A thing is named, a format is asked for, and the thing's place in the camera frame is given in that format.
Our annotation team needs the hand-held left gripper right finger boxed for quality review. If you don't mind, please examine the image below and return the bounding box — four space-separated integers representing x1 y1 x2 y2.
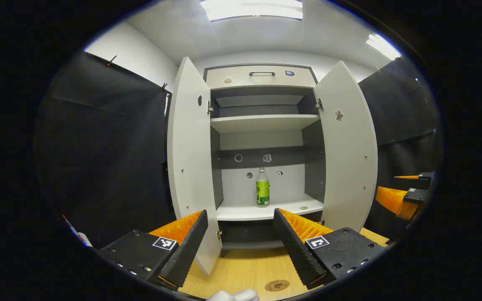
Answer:
273 208 388 290

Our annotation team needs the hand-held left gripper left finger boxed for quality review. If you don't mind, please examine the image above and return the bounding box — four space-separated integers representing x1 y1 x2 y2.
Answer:
99 209 209 292

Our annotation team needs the round brown coaster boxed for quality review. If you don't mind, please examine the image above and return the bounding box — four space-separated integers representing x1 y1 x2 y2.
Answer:
265 279 290 292

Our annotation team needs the grey cabinet door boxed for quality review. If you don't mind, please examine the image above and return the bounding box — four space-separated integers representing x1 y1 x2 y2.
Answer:
167 56 223 275
313 61 379 233

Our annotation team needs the green label clear bottle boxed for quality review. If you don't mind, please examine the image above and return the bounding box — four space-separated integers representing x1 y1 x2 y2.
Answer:
256 167 270 208

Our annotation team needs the grey cabinet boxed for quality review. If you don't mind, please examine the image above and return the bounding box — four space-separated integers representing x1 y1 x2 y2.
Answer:
203 64 326 251

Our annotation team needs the grey cabinet drawer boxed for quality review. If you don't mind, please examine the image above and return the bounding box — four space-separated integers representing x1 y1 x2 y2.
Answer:
206 65 318 90

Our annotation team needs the red and white object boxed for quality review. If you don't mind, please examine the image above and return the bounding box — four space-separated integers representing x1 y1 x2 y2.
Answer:
61 214 94 248

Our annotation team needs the black backdrop cloth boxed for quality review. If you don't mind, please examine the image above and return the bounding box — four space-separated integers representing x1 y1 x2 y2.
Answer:
34 50 442 251

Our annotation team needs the ceiling light panel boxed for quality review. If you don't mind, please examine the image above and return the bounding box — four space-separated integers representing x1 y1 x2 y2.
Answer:
200 0 304 21
366 33 403 61

